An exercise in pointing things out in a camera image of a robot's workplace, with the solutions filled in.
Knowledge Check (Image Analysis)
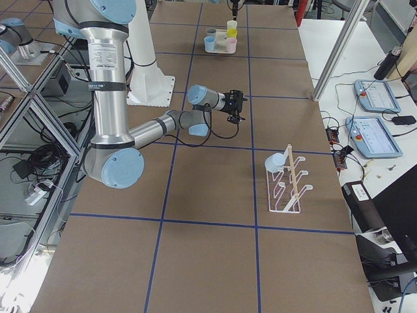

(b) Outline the white cream cup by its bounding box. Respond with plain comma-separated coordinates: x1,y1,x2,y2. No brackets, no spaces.
227,20,237,30

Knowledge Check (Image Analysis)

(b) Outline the black monitor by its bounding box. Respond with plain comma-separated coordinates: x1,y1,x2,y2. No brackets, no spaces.
373,166,417,261

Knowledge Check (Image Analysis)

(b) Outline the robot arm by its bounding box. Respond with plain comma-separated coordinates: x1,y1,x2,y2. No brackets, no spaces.
53,1,245,189

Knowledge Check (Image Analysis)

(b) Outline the black box with label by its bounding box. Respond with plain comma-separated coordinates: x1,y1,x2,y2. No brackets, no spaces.
341,181,386,233

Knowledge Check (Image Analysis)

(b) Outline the blue cup on tray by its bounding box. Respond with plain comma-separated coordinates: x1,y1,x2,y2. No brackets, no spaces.
204,36,215,52

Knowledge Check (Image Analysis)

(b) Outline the black water bottle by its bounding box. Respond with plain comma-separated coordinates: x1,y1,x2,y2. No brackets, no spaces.
374,46,403,80

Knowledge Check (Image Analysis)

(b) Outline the cream serving tray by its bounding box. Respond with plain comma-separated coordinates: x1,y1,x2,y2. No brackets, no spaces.
207,29,229,54

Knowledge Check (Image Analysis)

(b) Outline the aluminium frame post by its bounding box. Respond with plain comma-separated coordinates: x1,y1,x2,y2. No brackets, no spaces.
311,0,369,102

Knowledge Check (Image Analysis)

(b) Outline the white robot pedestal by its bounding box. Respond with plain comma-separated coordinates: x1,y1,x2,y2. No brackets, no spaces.
127,0,175,108

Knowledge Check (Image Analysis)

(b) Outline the teach pendant tablet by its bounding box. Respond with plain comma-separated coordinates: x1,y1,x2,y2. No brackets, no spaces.
354,80,401,113
345,116,403,159

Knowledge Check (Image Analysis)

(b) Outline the pink cup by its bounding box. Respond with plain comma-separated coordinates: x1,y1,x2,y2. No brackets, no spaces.
225,37,237,54

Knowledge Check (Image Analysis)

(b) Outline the black power adapter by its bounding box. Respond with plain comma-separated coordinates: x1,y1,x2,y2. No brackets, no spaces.
391,115,416,125

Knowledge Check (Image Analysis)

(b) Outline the near teach pendant tablet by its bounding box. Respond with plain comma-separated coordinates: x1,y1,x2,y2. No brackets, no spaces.
345,116,403,159

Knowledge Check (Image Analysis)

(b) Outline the white wire cup rack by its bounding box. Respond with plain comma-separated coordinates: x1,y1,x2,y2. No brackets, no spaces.
265,144,313,214

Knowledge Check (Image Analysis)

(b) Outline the light blue cup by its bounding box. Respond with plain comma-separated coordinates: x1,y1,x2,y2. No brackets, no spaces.
264,153,287,173

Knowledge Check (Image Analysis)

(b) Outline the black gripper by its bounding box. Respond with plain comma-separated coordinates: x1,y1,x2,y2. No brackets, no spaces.
223,89,246,123
229,0,239,20

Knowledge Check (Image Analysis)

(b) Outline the yellow cup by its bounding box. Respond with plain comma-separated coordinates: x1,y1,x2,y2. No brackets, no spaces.
226,29,238,38

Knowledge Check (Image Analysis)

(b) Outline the far teach pendant tablet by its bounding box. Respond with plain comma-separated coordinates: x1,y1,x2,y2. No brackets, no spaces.
354,80,401,113

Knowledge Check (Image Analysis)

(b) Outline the grey cup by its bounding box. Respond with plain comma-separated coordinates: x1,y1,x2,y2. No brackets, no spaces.
206,28,217,37

